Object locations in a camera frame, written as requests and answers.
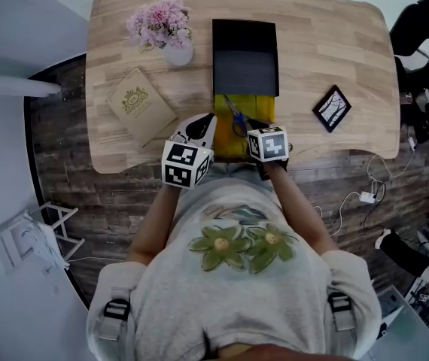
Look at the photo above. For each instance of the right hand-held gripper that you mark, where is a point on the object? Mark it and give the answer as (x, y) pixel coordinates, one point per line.
(269, 145)

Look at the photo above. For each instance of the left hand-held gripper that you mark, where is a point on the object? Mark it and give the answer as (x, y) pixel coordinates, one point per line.
(182, 165)

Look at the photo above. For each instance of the black box with yellow lining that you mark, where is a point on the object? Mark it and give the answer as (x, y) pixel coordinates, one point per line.
(244, 66)

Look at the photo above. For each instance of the person's right forearm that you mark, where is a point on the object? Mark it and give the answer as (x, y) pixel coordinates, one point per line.
(301, 213)

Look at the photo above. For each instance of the person's left forearm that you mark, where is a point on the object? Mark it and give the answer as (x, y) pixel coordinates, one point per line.
(152, 228)

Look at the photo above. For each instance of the grey trousers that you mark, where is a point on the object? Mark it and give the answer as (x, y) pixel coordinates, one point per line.
(233, 171)

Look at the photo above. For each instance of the tan hardcover book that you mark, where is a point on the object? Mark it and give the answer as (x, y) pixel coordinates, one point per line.
(141, 105)

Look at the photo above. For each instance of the pink flower bouquet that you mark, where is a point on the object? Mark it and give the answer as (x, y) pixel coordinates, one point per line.
(160, 23)

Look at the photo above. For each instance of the white power strip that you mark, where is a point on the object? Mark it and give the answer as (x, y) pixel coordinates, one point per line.
(367, 197)

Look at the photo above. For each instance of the grey flower print shirt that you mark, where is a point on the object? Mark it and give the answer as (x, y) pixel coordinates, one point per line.
(229, 299)

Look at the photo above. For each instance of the white slanted beam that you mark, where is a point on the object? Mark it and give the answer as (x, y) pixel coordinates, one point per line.
(11, 85)

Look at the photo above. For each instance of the white step stool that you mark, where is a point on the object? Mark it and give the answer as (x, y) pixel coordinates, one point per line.
(34, 239)

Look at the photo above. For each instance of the black picture frame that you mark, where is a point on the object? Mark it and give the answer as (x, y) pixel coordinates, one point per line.
(332, 108)

